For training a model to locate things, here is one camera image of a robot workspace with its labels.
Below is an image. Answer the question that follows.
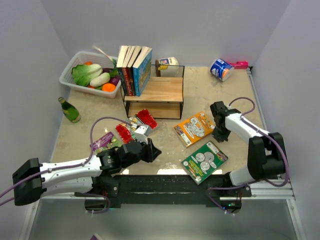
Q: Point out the green back cover book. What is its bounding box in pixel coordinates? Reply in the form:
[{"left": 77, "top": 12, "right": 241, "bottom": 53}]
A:
[{"left": 181, "top": 140, "right": 229, "bottom": 185}]

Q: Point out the red back cover book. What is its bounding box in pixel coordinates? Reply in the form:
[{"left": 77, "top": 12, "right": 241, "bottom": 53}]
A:
[{"left": 122, "top": 45, "right": 135, "bottom": 96}]

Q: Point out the blue 26-storey treehouse book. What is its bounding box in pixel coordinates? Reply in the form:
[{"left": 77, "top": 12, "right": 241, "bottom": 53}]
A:
[{"left": 132, "top": 46, "right": 152, "bottom": 97}]

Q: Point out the dark brown cover book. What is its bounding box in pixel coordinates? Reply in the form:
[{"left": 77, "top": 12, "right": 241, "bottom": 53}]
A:
[{"left": 128, "top": 45, "right": 142, "bottom": 96}]

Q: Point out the black floral cover book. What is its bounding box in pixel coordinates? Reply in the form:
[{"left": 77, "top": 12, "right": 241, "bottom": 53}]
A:
[{"left": 116, "top": 45, "right": 129, "bottom": 96}]

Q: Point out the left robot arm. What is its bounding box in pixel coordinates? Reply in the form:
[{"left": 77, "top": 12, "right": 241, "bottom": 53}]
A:
[{"left": 12, "top": 138, "right": 162, "bottom": 206}]

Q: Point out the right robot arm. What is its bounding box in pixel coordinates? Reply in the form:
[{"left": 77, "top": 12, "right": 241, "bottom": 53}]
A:
[{"left": 210, "top": 101, "right": 290, "bottom": 197}]

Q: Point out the purple 117-storey treehouse book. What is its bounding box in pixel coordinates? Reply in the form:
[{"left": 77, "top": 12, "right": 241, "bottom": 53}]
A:
[{"left": 89, "top": 132, "right": 122, "bottom": 154}]

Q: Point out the orange back cover book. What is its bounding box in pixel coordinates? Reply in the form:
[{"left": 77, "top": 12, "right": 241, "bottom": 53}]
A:
[{"left": 173, "top": 111, "right": 215, "bottom": 148}]

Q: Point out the red treehouse book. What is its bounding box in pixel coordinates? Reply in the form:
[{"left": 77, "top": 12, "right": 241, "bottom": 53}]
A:
[{"left": 115, "top": 108, "right": 158, "bottom": 144}]

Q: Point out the pink box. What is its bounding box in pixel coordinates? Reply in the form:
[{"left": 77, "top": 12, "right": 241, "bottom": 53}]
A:
[{"left": 229, "top": 61, "right": 249, "bottom": 70}]

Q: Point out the orange toy carrot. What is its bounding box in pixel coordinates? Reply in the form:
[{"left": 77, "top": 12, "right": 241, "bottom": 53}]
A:
[{"left": 101, "top": 82, "right": 116, "bottom": 93}]

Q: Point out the green glass bottle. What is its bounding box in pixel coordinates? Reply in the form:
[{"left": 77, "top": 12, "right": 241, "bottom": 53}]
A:
[{"left": 58, "top": 97, "right": 81, "bottom": 123}]

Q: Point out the purple toy eggplant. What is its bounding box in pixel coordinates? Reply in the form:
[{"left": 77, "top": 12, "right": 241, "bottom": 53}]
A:
[{"left": 109, "top": 75, "right": 121, "bottom": 86}]

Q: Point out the white toy radish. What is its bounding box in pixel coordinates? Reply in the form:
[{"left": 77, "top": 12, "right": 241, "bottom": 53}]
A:
[{"left": 89, "top": 72, "right": 111, "bottom": 88}]

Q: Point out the toy cabbage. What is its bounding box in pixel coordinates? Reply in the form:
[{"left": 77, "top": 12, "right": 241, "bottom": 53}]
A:
[{"left": 71, "top": 64, "right": 103, "bottom": 87}]

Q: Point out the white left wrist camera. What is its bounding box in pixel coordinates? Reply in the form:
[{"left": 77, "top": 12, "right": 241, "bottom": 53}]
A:
[{"left": 134, "top": 124, "right": 152, "bottom": 144}]

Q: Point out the black front frame bar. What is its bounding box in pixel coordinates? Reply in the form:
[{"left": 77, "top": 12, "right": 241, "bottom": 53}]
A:
[{"left": 74, "top": 172, "right": 253, "bottom": 210}]

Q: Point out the wood and wire shelf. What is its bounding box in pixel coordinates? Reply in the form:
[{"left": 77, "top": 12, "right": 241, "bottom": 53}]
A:
[{"left": 120, "top": 64, "right": 185, "bottom": 120}]

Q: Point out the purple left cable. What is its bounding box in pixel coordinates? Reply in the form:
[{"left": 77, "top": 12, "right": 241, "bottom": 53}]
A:
[{"left": 0, "top": 116, "right": 135, "bottom": 207}]

